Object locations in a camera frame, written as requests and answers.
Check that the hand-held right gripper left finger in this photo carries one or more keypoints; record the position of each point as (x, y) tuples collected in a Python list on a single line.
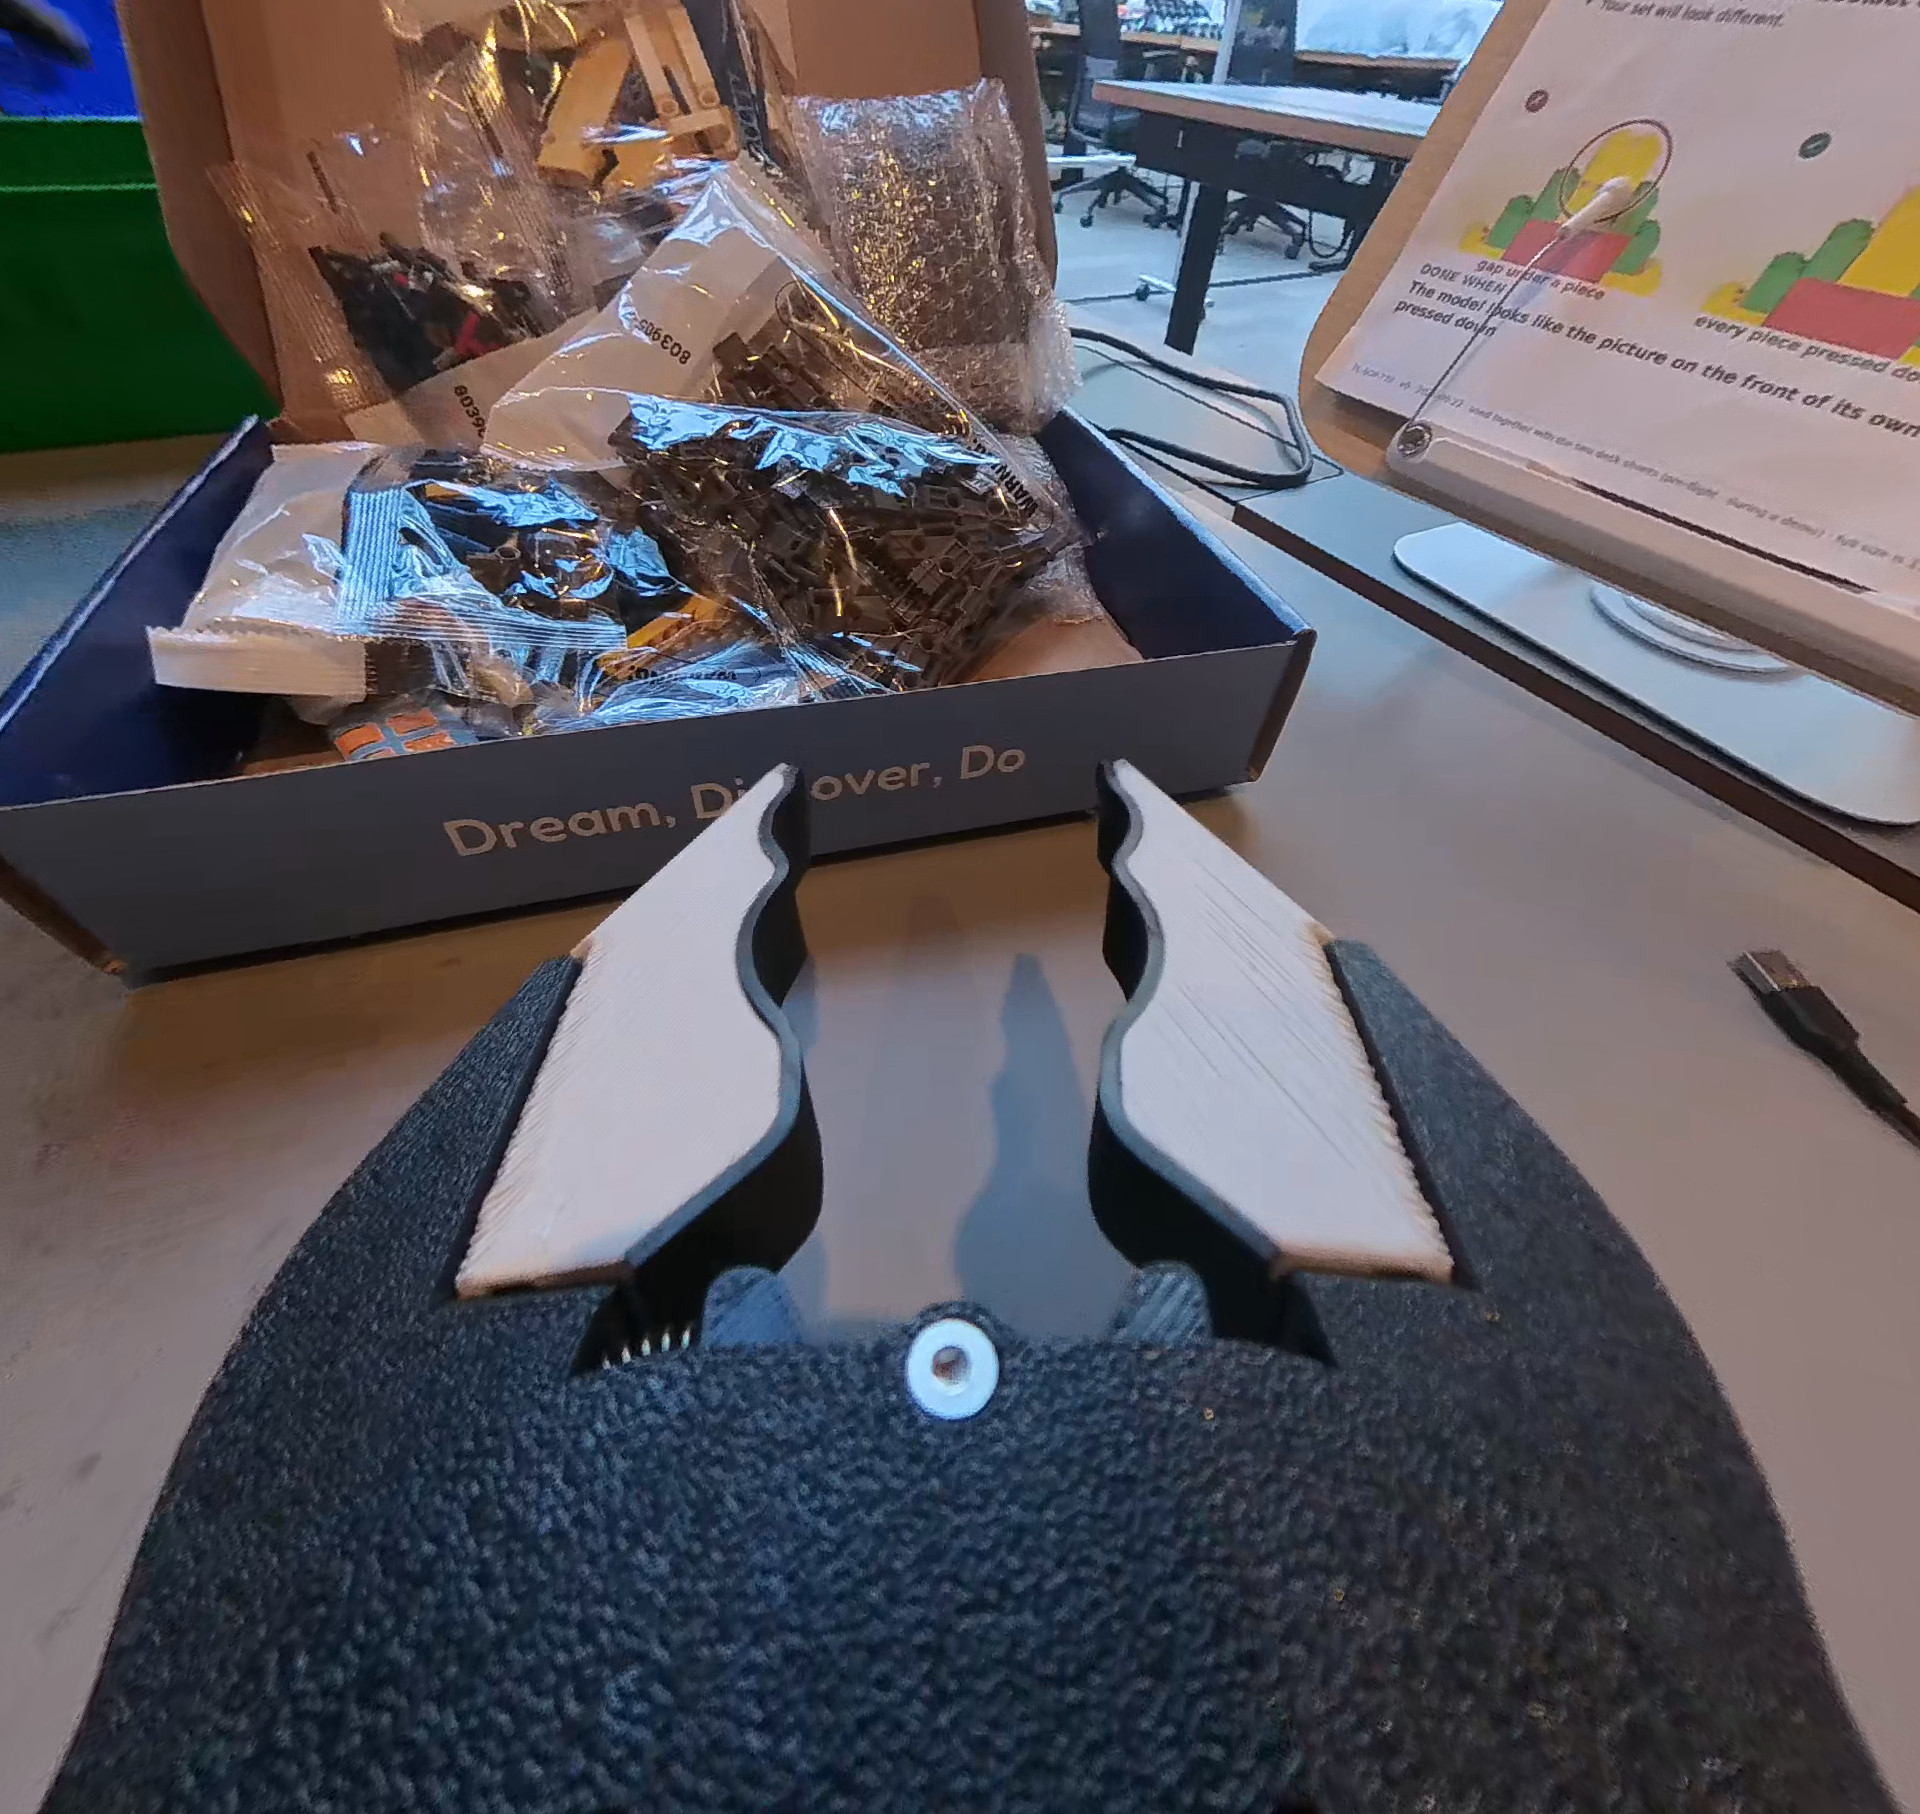
[(644, 1078)]

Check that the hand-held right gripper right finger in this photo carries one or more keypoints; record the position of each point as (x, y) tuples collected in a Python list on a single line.
[(1274, 1078)]

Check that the blue robot kit box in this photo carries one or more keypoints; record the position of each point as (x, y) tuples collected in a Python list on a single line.
[(225, 870)]

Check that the clear bag of grey pieces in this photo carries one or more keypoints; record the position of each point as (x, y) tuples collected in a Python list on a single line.
[(838, 537)]

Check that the green plastic bin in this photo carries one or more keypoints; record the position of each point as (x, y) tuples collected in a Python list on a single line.
[(119, 313)]

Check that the background grey desk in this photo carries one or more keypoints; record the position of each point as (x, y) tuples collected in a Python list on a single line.
[(1274, 112)]

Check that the clear bag of dark pieces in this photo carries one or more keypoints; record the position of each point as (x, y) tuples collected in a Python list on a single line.
[(452, 567)]

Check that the white stand base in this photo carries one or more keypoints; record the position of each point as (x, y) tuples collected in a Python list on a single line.
[(1723, 676)]

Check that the instruction sheet on stand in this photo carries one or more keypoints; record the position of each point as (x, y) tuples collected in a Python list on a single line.
[(1650, 504)]

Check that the printed instruction sheet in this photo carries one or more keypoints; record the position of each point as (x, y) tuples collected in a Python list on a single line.
[(1723, 268)]

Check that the black office chair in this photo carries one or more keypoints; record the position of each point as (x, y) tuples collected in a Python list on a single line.
[(1103, 91)]

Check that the blue plastic bin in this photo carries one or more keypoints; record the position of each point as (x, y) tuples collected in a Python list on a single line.
[(76, 95)]

